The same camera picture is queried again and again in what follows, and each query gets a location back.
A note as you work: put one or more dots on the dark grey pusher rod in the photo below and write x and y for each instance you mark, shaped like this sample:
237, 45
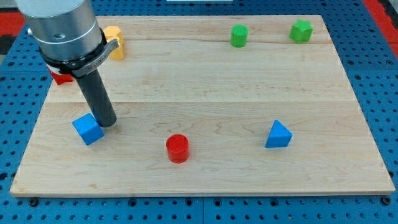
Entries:
93, 89

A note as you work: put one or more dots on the black tool clamp ring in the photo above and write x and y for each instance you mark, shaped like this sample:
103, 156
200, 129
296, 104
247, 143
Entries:
84, 64

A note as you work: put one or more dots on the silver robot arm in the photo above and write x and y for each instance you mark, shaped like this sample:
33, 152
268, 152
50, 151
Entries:
71, 41

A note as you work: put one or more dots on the blue triangle block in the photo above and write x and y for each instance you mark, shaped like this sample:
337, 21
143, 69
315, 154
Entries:
279, 136

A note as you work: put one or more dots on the blue cube block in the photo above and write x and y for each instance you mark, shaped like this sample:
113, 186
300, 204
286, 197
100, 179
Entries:
88, 129

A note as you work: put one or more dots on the yellow block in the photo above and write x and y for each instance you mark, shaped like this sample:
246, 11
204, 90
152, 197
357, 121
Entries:
114, 35

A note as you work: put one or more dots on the red cylinder block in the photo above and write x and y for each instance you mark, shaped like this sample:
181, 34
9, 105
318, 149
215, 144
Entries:
177, 146

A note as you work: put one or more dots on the wooden board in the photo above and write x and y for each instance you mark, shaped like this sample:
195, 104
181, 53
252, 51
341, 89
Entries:
181, 75

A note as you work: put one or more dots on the green cylinder block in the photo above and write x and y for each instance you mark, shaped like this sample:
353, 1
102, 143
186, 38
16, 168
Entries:
239, 35

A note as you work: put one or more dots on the green star block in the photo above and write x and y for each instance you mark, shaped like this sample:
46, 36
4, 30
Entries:
301, 31

